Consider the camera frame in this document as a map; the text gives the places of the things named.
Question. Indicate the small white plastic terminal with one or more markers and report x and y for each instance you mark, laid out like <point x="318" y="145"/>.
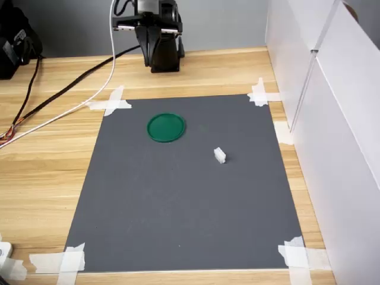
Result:
<point x="220" y="155"/>

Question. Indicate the round green lid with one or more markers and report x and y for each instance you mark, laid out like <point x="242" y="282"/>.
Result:
<point x="166" y="128"/>

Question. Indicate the white tape cross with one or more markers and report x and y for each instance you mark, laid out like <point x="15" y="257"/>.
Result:
<point x="259" y="96"/>
<point x="297" y="255"/>
<point x="114" y="104"/>
<point x="69" y="261"/>

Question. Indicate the white partition panel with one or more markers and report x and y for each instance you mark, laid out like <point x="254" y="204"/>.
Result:
<point x="285" y="44"/>
<point x="341" y="148"/>

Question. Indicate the black device with label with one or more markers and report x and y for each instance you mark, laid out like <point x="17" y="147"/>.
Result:
<point x="15" y="44"/>

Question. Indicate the short white tape strip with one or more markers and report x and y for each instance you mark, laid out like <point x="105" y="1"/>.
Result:
<point x="282" y="132"/>

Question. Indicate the dark grey mat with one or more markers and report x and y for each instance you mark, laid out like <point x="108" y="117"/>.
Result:
<point x="178" y="193"/>

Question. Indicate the crumpled white tape piece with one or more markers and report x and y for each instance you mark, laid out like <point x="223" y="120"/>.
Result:
<point x="15" y="267"/>

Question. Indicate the grey camera box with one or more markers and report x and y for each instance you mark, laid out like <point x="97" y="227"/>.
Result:
<point x="147" y="4"/>

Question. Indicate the small white bracket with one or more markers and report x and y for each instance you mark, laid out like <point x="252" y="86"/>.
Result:
<point x="4" y="252"/>

